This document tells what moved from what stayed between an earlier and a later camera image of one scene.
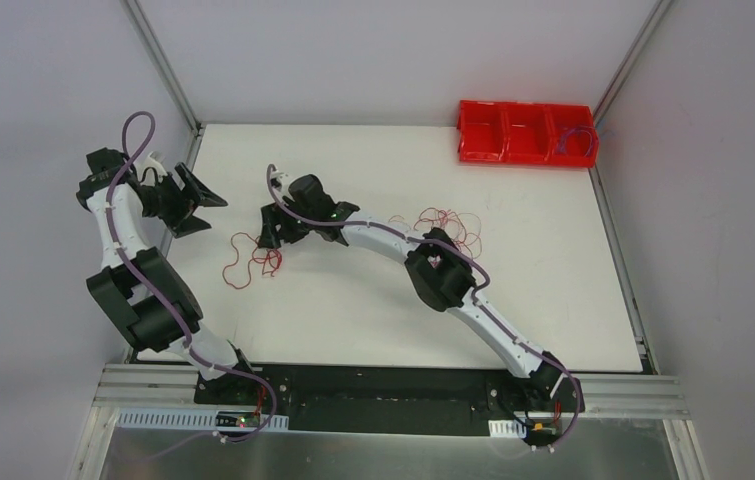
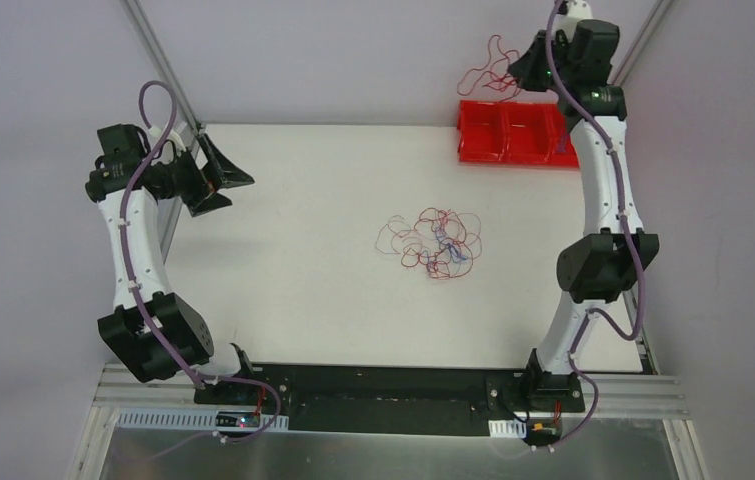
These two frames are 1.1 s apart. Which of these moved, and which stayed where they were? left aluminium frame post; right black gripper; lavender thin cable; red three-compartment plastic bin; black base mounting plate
Moved: right black gripper
Stayed: red three-compartment plastic bin; lavender thin cable; left aluminium frame post; black base mounting plate
